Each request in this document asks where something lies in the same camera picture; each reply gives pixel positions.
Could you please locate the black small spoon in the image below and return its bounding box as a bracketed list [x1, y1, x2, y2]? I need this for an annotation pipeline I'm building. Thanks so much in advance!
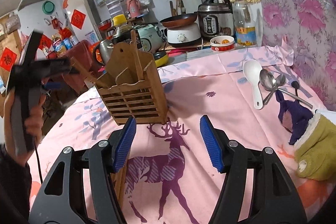
[291, 81, 300, 96]

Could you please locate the mint green rice cooker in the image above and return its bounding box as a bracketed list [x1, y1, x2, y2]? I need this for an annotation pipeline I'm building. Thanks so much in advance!
[134, 23, 163, 53]

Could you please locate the person left hand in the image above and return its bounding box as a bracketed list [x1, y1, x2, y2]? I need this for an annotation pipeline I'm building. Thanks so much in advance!
[3, 89, 46, 167]

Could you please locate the stacked plastic drawer container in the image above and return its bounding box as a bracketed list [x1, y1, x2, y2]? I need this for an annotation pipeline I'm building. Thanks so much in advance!
[104, 0, 124, 19]

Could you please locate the white refrigerator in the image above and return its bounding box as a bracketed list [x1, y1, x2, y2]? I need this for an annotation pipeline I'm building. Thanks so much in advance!
[63, 0, 101, 45]

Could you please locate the pink deer print tablecloth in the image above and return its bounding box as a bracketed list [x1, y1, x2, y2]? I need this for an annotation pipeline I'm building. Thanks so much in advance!
[30, 43, 335, 223]

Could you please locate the white induction cooker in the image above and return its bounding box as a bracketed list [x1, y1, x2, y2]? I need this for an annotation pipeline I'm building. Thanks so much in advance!
[164, 23, 202, 48]

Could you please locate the large metal spoon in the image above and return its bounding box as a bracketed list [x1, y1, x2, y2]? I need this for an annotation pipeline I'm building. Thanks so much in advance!
[259, 69, 313, 109]

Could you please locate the white plastic rice spoon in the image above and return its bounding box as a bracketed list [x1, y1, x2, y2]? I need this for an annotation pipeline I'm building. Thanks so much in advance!
[243, 60, 263, 110]

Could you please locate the pink thermos jug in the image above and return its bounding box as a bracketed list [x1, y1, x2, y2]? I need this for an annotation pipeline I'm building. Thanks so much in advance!
[126, 0, 141, 18]

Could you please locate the dark soy sauce bottle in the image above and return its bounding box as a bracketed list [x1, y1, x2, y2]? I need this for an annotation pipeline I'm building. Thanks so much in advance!
[112, 14, 143, 50]

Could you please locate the red fu paper on door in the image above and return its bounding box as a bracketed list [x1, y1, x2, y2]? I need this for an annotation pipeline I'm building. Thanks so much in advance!
[0, 47, 17, 72]

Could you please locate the cooking oil bottle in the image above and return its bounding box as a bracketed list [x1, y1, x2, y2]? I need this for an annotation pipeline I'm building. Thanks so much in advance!
[232, 0, 257, 47]

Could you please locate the silver black pressure cooker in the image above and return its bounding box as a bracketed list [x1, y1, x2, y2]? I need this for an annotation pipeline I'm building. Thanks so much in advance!
[197, 0, 234, 39]

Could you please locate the dark purple cloth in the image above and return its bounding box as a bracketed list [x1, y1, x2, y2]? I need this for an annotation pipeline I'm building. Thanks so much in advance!
[275, 90, 313, 145]

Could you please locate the copper frying pan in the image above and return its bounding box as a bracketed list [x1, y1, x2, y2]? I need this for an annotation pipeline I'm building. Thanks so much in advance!
[160, 13, 198, 28]

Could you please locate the red white bowl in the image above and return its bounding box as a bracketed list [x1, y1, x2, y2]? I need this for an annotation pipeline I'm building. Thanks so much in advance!
[210, 35, 235, 52]

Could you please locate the red cloth covered table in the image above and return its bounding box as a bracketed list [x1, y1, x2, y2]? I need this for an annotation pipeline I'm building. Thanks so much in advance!
[50, 40, 102, 94]

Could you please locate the steel electric kettle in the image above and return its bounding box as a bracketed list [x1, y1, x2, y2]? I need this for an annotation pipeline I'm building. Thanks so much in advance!
[92, 39, 113, 67]

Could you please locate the small metal spoon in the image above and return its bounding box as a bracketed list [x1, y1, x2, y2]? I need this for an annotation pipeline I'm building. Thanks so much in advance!
[260, 70, 286, 105]

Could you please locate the yellow black round appliance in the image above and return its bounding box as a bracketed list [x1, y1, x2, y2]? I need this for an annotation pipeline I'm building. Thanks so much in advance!
[153, 51, 169, 68]

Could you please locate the wooden chopstick pair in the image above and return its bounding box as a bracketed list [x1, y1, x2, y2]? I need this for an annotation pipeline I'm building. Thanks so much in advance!
[71, 57, 109, 89]

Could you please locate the wooden slatted utensil holder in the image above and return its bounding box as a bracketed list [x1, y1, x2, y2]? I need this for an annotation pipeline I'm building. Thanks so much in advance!
[96, 43, 168, 125]

